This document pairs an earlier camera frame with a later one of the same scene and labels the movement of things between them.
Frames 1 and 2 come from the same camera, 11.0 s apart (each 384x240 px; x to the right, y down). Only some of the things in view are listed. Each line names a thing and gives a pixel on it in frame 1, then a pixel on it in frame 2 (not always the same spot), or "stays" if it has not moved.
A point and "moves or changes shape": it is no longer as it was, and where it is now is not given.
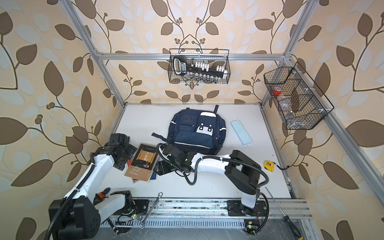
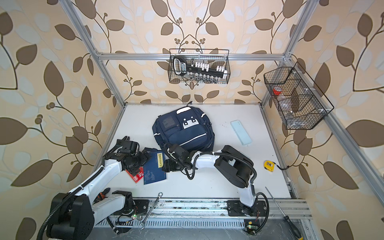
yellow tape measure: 269,165 stays
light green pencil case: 239,129 stays
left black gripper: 131,149 → 144,157
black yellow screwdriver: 290,222 stays
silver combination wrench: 143,223 stays
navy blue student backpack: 196,131 moves or changes shape
